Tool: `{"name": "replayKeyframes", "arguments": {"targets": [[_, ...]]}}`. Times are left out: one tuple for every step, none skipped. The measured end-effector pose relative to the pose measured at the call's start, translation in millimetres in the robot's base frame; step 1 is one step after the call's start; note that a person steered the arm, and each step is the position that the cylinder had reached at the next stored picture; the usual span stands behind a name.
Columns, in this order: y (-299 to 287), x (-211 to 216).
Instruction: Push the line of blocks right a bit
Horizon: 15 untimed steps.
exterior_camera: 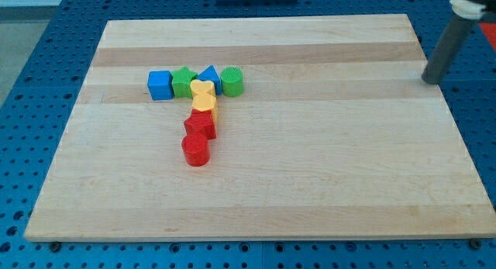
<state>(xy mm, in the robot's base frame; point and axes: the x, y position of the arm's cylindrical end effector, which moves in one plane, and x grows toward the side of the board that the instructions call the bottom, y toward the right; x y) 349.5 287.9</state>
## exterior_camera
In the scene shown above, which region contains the red star block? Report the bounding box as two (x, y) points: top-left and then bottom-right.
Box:
(184, 109), (217, 140)

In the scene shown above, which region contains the yellow hexagon block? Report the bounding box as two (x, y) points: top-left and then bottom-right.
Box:
(192, 93), (218, 122)

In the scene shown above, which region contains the green cylinder block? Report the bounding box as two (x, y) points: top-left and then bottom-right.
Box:
(221, 67), (244, 97)

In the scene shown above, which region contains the red cylinder block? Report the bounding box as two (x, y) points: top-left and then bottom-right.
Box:
(181, 133), (210, 167)

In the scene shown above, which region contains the yellow heart block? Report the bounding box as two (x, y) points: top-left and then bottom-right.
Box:
(190, 79), (216, 98)

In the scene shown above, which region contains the blue triangle block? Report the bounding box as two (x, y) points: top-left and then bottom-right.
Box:
(197, 65), (222, 95)

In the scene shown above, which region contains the green star block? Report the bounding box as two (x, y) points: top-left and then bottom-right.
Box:
(171, 66), (198, 98)

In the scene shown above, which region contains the wooden board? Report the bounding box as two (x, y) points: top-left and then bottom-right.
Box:
(25, 14), (495, 242)

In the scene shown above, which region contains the blue cube block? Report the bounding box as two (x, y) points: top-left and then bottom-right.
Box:
(147, 71), (174, 100)

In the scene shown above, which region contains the grey pusher rod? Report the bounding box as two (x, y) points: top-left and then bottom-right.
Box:
(422, 14), (477, 84)

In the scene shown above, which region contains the red object at edge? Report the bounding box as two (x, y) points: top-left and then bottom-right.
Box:
(479, 22), (496, 50)

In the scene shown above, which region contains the white rod mount collar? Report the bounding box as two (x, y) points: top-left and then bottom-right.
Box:
(449, 0), (486, 21)

